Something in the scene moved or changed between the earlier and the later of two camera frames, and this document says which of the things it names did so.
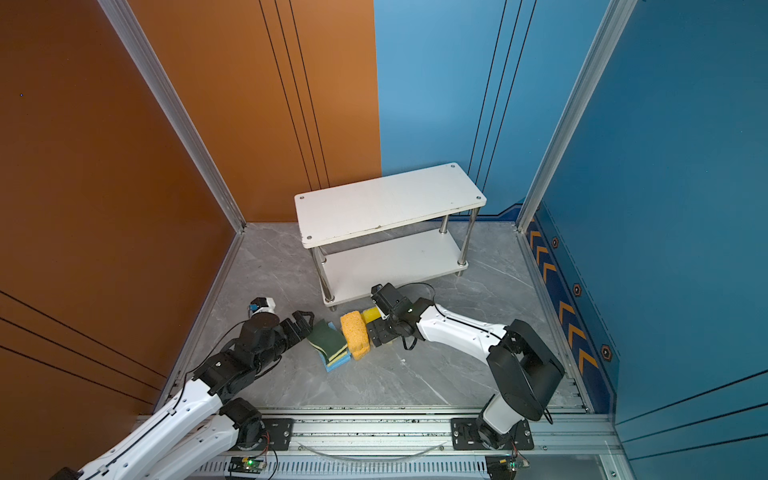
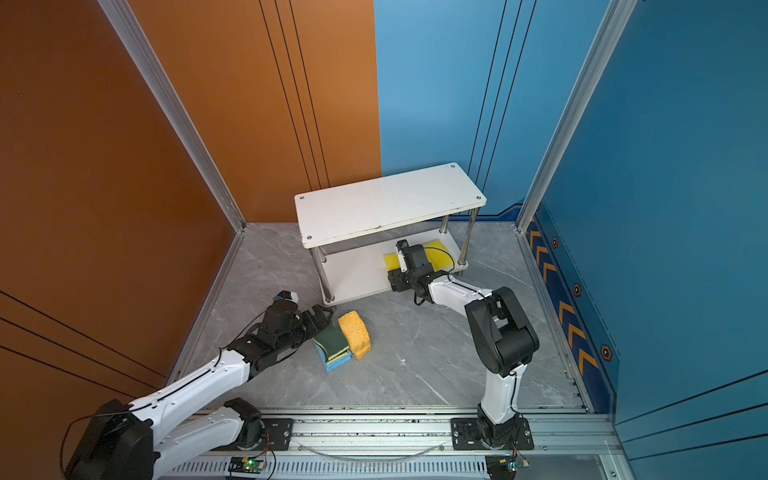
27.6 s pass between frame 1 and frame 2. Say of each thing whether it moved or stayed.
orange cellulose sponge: stayed
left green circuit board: stayed
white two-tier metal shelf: stayed
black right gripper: moved
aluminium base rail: stayed
